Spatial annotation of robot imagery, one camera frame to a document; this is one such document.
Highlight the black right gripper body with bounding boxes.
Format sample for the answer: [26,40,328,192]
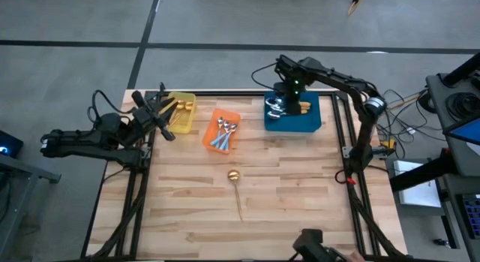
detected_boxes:
[273,54,313,105]

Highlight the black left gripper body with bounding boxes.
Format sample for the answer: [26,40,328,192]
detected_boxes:
[130,89,177,143]

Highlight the blue plastic bin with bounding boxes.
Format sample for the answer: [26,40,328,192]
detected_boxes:
[263,91,323,134]

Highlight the yellow translucent plastic bin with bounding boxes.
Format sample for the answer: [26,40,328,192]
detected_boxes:
[163,91,197,135]

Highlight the orange translucent plastic bin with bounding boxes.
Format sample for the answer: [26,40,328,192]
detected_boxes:
[202,108,242,155]

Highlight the gray metal table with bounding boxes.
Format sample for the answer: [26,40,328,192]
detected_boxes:
[0,152,62,262]

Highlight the black device with blue light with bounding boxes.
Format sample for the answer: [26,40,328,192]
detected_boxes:
[0,129,24,161]

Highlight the gray equipment cart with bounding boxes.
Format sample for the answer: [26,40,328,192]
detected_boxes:
[425,72,480,179]

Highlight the black metal beam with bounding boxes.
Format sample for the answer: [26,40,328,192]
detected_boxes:
[389,149,451,191]

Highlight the black monitor pole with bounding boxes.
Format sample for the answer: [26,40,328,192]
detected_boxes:
[442,51,480,86]

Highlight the blue tablet screen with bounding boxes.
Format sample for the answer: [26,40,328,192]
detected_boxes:
[443,117,480,146]

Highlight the black button panel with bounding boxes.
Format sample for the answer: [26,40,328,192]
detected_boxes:
[460,193,480,230]

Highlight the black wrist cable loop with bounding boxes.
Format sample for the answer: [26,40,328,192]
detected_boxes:
[250,62,281,92]
[87,89,127,124]

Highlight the black left wrist cable loop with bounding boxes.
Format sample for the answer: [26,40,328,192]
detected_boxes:
[87,89,127,124]

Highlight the black metal table frame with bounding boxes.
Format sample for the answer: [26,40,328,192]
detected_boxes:
[80,81,410,262]

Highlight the yellow hanging cord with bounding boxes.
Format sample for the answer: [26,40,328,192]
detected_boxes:
[346,0,367,16]

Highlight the tangled floor cables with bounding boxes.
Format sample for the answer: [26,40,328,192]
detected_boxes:
[374,88,432,143]

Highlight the coiled black cable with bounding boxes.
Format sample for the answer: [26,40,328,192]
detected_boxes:
[445,92,480,122]

